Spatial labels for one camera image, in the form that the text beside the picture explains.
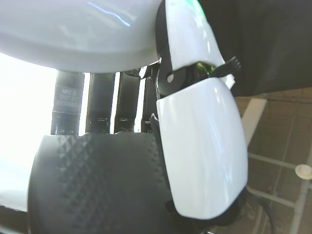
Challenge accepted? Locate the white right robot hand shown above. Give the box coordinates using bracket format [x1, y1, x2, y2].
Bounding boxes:
[26, 0, 249, 234]

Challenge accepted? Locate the small round white object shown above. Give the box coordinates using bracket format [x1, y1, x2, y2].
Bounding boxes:
[294, 164, 312, 180]

